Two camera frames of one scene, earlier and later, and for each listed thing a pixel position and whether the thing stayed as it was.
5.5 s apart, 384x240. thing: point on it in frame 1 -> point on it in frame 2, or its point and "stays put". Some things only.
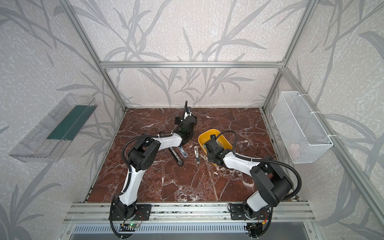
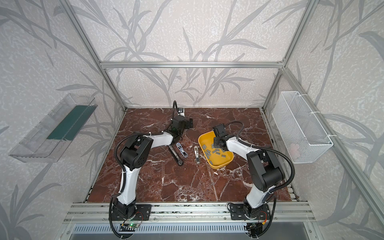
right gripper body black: [212, 156] -> [217, 142]
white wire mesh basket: [303, 136] stays put
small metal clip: [196, 149] stays put
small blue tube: [183, 152] stays put
